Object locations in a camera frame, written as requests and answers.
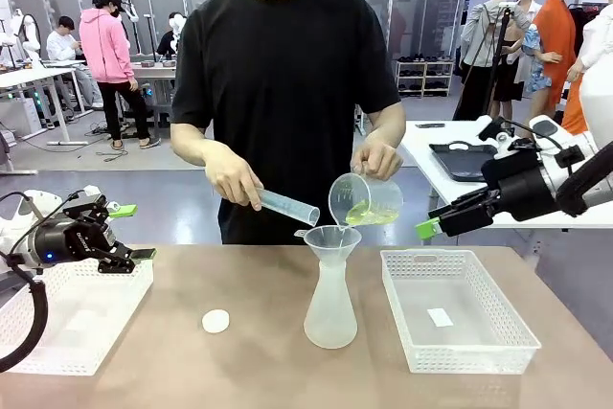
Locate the translucent plastic conical flask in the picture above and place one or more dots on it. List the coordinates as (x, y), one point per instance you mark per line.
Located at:
(330, 318)

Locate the black smartphone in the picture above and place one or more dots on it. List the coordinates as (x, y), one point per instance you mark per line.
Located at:
(426, 125)

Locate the person in black T-shirt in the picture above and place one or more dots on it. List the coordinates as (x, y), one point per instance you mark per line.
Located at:
(282, 93)

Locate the black tray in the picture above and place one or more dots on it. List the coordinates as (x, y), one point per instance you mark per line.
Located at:
(462, 165)

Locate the shoe rack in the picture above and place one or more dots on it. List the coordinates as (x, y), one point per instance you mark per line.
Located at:
(424, 76)

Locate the person's left forearm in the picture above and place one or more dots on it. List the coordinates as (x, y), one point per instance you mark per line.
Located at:
(388, 124)

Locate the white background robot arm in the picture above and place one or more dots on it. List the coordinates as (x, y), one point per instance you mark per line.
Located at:
(26, 30)

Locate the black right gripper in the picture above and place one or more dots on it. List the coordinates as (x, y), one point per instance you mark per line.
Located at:
(524, 186)

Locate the seated person in white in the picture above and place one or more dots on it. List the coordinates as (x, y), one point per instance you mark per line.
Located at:
(62, 50)

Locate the white workbench with trays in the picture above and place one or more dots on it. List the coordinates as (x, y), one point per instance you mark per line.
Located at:
(153, 71)

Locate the mannequin in orange coat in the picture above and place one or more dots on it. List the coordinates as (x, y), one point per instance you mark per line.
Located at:
(558, 35)

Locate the mannequin in grey shirt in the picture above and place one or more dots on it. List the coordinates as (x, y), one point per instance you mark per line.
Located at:
(479, 30)

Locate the person's right hand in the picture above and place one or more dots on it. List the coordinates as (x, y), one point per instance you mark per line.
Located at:
(234, 179)

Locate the translucent plastic funnel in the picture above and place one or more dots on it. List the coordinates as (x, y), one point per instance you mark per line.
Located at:
(330, 241)

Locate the white round flask cap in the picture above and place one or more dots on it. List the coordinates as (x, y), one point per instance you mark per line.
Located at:
(215, 321)

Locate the black tripod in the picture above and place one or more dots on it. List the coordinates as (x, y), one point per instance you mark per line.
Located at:
(498, 45)

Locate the white perforated plastic basket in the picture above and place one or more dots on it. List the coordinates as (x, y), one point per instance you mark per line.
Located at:
(460, 313)
(72, 318)

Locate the long white desk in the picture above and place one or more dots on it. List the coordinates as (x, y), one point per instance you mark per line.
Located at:
(29, 74)

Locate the person in pink hoodie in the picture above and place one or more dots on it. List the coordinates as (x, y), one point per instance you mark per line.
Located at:
(105, 50)

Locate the person's right forearm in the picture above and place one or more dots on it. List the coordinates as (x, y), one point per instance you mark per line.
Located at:
(191, 145)

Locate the mannequin in blue dress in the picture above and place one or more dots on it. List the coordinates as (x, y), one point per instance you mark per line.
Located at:
(536, 74)

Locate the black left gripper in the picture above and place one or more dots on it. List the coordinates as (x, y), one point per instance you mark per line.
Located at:
(72, 241)

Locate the mannequin in orange trousers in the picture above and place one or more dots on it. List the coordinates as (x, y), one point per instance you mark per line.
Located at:
(598, 40)

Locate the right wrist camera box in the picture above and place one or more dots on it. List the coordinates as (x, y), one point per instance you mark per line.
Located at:
(491, 129)

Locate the clear graduated cylinder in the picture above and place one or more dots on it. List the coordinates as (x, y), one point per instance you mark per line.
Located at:
(287, 203)

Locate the person's left hand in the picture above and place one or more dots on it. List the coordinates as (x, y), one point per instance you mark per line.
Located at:
(380, 160)

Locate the clear plastic measuring beaker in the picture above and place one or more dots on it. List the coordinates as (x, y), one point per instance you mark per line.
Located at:
(369, 200)

